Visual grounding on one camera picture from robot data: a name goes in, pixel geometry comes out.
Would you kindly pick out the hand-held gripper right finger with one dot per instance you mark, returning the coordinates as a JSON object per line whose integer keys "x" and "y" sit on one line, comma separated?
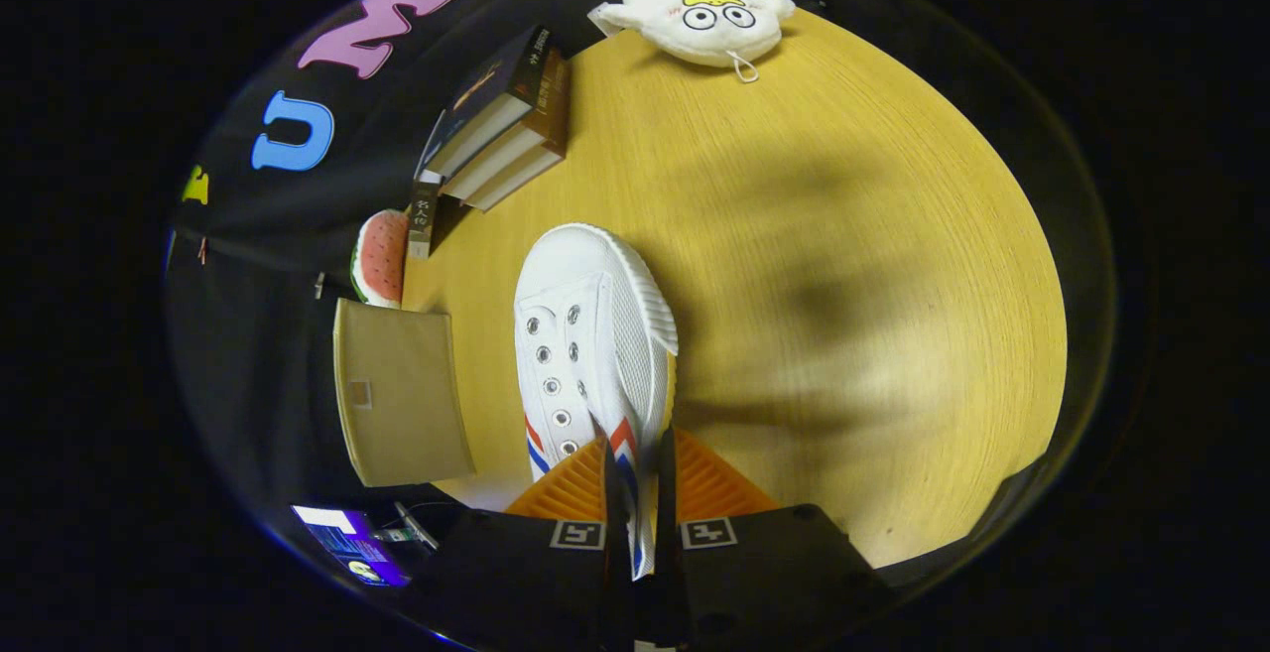
{"x": 670, "y": 583}

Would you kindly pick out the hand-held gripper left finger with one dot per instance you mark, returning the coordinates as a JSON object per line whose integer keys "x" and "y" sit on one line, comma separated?
{"x": 617, "y": 592}

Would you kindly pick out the white striped canvas shoe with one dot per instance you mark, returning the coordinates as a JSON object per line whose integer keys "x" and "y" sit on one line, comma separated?
{"x": 585, "y": 334}

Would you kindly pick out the beige fabric storage box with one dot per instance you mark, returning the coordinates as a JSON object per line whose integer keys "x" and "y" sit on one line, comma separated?
{"x": 397, "y": 404}

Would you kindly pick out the lit computer screen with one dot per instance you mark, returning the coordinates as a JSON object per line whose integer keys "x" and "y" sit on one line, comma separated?
{"x": 347, "y": 543}

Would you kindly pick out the watermelon slice toy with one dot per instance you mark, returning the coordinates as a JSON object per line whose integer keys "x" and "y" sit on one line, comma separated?
{"x": 382, "y": 260}

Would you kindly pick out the white portrait cover book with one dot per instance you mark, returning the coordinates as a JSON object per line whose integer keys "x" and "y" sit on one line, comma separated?
{"x": 424, "y": 220}

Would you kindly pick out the black backdrop cloth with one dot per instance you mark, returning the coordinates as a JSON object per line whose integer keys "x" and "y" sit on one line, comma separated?
{"x": 258, "y": 225}

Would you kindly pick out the black cover book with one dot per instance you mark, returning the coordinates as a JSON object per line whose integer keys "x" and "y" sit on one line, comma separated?
{"x": 491, "y": 86}

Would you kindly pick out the white plush toy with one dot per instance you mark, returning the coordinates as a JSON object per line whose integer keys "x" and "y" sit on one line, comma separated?
{"x": 695, "y": 22}

